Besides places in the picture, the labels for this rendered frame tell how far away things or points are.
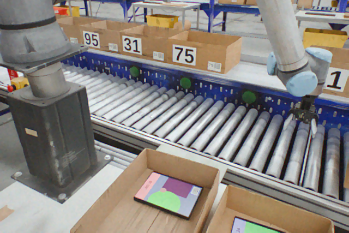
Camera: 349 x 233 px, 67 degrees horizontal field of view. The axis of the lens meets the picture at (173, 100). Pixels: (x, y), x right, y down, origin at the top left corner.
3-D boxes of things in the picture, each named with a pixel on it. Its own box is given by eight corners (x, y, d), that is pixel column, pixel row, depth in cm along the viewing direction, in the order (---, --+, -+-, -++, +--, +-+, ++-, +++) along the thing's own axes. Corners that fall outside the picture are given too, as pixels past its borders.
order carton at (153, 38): (120, 55, 188) (118, 31, 180) (144, 46, 211) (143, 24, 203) (167, 64, 170) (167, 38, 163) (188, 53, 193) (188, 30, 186)
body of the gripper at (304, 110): (290, 121, 106) (296, 94, 101) (293, 112, 113) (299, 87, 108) (311, 126, 103) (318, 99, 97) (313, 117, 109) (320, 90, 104)
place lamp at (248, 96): (241, 102, 145) (242, 90, 142) (242, 101, 146) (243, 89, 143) (254, 105, 142) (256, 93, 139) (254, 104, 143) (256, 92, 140)
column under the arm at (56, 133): (62, 204, 85) (39, 115, 70) (11, 178, 95) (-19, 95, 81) (114, 158, 105) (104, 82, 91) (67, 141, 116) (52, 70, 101)
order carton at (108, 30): (82, 47, 205) (78, 25, 198) (108, 40, 228) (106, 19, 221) (120, 55, 188) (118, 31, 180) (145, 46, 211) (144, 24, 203)
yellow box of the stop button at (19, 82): (10, 92, 149) (6, 80, 146) (24, 87, 155) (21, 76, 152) (25, 98, 142) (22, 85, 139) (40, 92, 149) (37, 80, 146)
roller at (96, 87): (57, 109, 152) (55, 102, 150) (117, 81, 193) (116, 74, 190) (63, 112, 150) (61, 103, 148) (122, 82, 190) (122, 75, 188)
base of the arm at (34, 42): (26, 67, 69) (13, 29, 64) (-11, 57, 78) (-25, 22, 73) (83, 46, 82) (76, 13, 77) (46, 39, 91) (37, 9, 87)
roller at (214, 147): (212, 158, 107) (208, 166, 110) (248, 107, 147) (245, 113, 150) (202, 151, 109) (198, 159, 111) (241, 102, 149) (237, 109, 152)
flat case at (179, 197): (188, 221, 77) (188, 217, 76) (133, 199, 84) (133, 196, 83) (203, 189, 88) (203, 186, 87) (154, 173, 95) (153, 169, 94)
